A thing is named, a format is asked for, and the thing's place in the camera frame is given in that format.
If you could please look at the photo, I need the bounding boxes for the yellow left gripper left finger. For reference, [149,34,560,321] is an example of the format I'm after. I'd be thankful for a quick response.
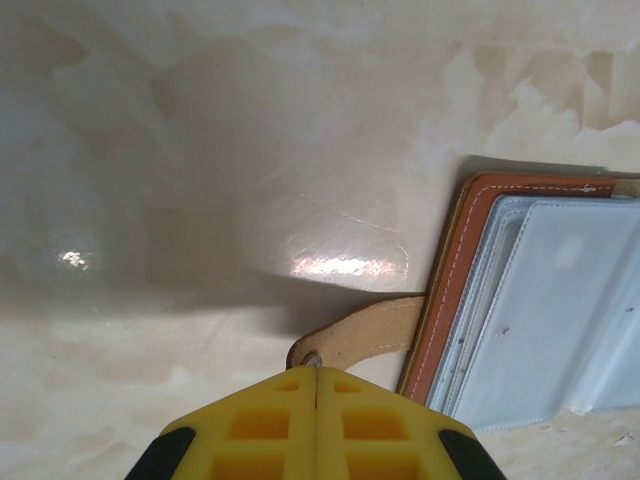
[127,365,319,480]

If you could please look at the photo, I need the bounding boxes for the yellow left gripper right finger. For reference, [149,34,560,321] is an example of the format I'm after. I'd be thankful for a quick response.
[315,367,494,480]

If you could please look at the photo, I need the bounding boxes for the brown leather card holder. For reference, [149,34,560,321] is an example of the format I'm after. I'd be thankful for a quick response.
[285,169,640,435]

